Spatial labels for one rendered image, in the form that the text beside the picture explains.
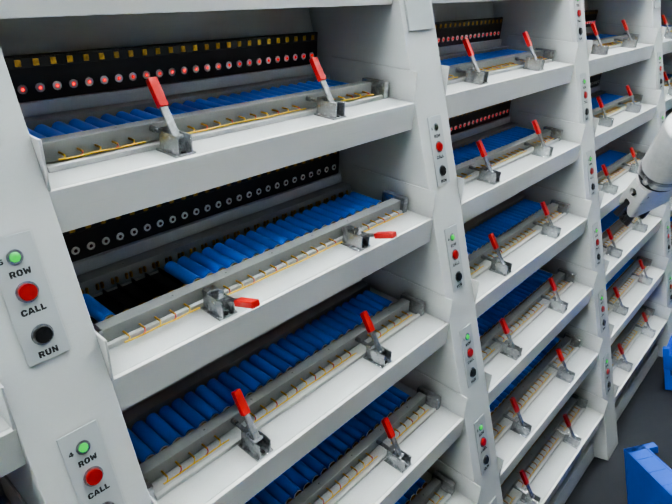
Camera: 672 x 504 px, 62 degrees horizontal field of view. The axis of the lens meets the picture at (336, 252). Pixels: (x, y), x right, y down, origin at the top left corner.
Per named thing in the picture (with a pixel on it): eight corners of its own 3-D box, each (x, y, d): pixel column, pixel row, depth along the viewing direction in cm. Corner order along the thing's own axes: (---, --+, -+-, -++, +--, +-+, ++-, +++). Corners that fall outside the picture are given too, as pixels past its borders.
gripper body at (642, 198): (650, 197, 112) (631, 224, 122) (695, 176, 112) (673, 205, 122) (626, 169, 115) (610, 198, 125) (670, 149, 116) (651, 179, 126)
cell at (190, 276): (176, 270, 79) (204, 287, 75) (164, 274, 78) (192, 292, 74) (174, 258, 78) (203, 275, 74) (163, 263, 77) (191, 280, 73)
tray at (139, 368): (430, 241, 101) (436, 191, 97) (117, 414, 60) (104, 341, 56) (345, 209, 113) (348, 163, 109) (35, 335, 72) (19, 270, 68)
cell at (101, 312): (92, 303, 71) (118, 324, 67) (77, 309, 69) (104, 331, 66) (89, 291, 70) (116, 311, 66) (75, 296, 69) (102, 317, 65)
